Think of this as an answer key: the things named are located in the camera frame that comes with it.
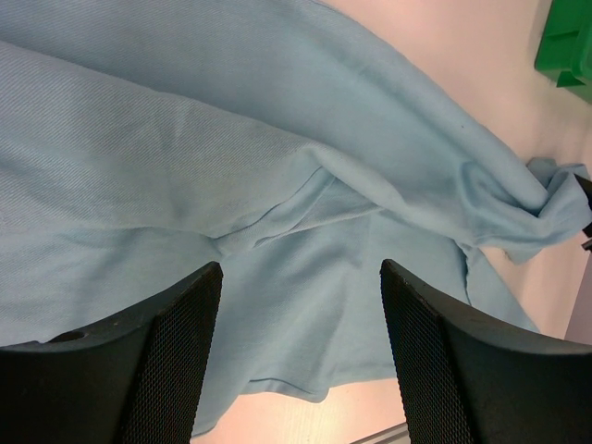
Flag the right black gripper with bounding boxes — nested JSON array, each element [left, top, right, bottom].
[[573, 173, 592, 253]]

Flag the light blue trousers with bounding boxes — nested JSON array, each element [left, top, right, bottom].
[[1, 1, 591, 435]]

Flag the green plastic tray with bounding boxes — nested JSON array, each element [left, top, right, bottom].
[[535, 0, 591, 104]]

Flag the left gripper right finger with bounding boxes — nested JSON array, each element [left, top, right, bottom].
[[380, 260, 591, 443]]

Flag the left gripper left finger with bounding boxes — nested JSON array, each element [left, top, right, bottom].
[[1, 263, 223, 443]]

